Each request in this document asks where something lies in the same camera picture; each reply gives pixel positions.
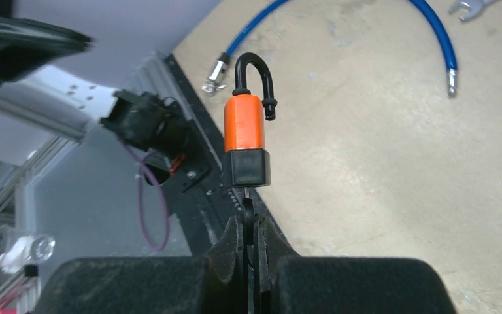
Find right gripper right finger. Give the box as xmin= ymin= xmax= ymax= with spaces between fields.
xmin=253 ymin=215 xmax=298 ymax=313

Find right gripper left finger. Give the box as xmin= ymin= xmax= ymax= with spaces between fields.
xmin=203 ymin=215 xmax=248 ymax=313

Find black head padlock keys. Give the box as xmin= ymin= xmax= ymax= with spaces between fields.
xmin=242 ymin=187 xmax=255 ymax=265

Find orange black padlock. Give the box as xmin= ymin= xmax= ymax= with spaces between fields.
xmin=222 ymin=52 xmax=278 ymax=188

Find small silver cable lock keys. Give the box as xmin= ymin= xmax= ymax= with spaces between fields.
xmin=201 ymin=80 xmax=227 ymax=97

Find blue cable lock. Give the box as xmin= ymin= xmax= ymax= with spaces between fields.
xmin=205 ymin=1 xmax=458 ymax=97

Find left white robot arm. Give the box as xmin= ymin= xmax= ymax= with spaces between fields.
xmin=0 ymin=1 xmax=192 ymax=166

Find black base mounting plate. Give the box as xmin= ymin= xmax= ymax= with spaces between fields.
xmin=146 ymin=54 xmax=295 ymax=256

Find silver open end wrench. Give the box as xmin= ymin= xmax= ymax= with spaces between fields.
xmin=448 ymin=0 xmax=497 ymax=22

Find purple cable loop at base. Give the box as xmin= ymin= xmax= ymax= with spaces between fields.
xmin=123 ymin=145 xmax=172 ymax=253

